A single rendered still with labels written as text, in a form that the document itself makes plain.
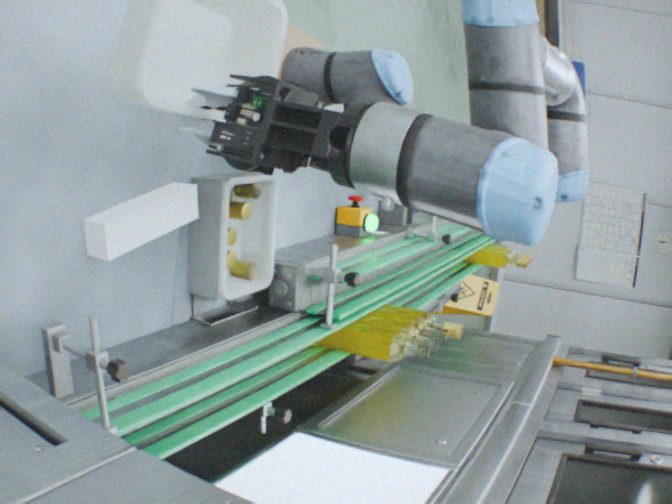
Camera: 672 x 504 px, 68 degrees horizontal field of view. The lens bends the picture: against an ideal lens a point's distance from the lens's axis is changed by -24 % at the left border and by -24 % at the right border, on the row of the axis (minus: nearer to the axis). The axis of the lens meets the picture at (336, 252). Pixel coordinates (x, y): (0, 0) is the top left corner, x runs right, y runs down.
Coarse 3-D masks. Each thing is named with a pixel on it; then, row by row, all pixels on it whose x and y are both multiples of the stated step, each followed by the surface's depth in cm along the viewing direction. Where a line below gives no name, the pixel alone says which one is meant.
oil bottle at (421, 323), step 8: (376, 312) 145; (384, 312) 145; (392, 312) 145; (400, 312) 145; (392, 320) 141; (400, 320) 141; (408, 320) 140; (416, 320) 140; (424, 320) 141; (424, 328) 140
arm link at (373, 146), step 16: (368, 112) 45; (384, 112) 45; (400, 112) 45; (416, 112) 45; (352, 128) 46; (368, 128) 45; (384, 128) 44; (400, 128) 44; (352, 144) 45; (368, 144) 44; (384, 144) 44; (400, 144) 43; (352, 160) 45; (368, 160) 45; (384, 160) 44; (352, 176) 46; (368, 176) 45; (384, 176) 44; (368, 192) 47; (384, 192) 46; (384, 208) 48
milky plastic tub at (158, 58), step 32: (160, 0) 48; (192, 0) 61; (224, 0) 62; (256, 0) 63; (128, 32) 52; (160, 32) 49; (192, 32) 63; (224, 32) 68; (256, 32) 68; (128, 64) 51; (160, 64) 59; (192, 64) 64; (224, 64) 69; (256, 64) 68; (128, 96) 52; (160, 96) 61; (192, 96) 66
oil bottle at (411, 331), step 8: (360, 320) 139; (368, 320) 139; (376, 320) 140; (384, 320) 140; (392, 328) 135; (400, 328) 135; (408, 328) 135; (416, 328) 137; (408, 336) 134; (416, 336) 135
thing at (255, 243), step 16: (256, 176) 118; (272, 176) 122; (224, 192) 110; (272, 192) 124; (224, 208) 110; (256, 208) 126; (272, 208) 125; (224, 224) 111; (240, 224) 128; (256, 224) 127; (272, 224) 126; (224, 240) 112; (240, 240) 128; (256, 240) 128; (272, 240) 126; (224, 256) 112; (240, 256) 129; (256, 256) 128; (272, 256) 127; (224, 272) 113; (272, 272) 128; (224, 288) 114; (240, 288) 120; (256, 288) 123
